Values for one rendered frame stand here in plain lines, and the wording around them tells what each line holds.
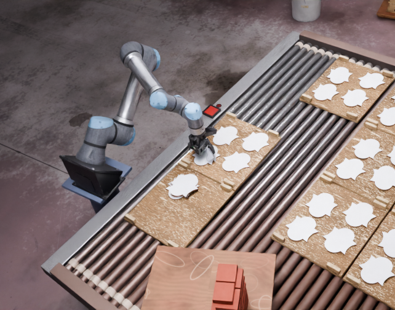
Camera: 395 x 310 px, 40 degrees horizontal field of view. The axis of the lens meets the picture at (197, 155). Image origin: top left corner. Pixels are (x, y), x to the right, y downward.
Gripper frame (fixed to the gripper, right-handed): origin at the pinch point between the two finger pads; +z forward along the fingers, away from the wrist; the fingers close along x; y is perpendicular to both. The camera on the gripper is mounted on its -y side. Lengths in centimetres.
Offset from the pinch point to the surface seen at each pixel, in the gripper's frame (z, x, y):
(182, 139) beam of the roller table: 2.6, -20.0, -4.5
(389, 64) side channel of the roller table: 2, 48, -107
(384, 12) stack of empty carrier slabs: 93, -25, -277
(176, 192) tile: -3.4, 4.2, 28.6
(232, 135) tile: 0.0, 3.9, -18.1
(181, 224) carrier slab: -0.3, 16.0, 39.9
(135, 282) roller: 1, 17, 74
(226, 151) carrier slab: 0.7, 7.0, -7.6
